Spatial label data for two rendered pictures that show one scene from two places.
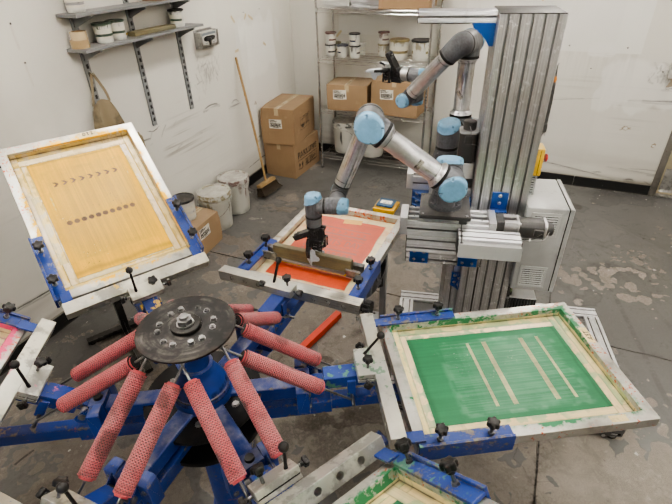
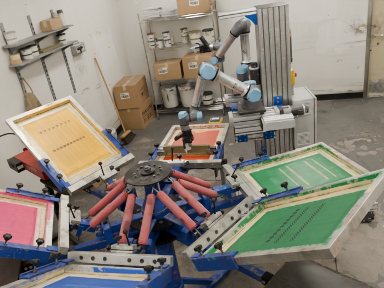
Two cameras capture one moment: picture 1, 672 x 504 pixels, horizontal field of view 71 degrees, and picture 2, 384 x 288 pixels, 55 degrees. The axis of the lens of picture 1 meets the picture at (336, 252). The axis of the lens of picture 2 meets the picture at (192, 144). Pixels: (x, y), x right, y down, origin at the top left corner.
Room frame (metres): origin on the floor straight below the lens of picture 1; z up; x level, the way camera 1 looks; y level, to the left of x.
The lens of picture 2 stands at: (-0.98, 0.43, 2.43)
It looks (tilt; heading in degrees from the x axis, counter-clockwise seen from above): 26 degrees down; 353
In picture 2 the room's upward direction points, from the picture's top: 9 degrees counter-clockwise
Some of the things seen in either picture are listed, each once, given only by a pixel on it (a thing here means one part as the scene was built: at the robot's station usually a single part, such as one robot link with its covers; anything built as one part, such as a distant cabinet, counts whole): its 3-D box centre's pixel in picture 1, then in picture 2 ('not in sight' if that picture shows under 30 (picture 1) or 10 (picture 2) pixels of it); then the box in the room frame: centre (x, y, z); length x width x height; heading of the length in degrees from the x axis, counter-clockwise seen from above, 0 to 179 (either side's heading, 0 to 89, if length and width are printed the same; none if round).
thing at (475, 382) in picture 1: (465, 354); (279, 168); (1.17, -0.44, 1.05); 1.08 x 0.61 x 0.23; 96
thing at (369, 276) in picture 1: (364, 282); (218, 155); (1.71, -0.13, 0.97); 0.30 x 0.05 x 0.07; 156
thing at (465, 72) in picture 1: (463, 86); (245, 47); (2.50, -0.69, 1.63); 0.15 x 0.12 x 0.55; 142
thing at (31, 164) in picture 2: not in sight; (51, 156); (2.23, 1.29, 1.06); 0.61 x 0.46 x 0.12; 36
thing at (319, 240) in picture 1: (316, 236); (187, 135); (1.84, 0.09, 1.15); 0.09 x 0.08 x 0.12; 66
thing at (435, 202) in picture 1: (446, 194); (250, 101); (1.91, -0.50, 1.31); 0.15 x 0.15 x 0.10
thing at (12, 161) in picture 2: not in sight; (17, 163); (2.25, 1.60, 1.06); 0.24 x 0.12 x 0.09; 36
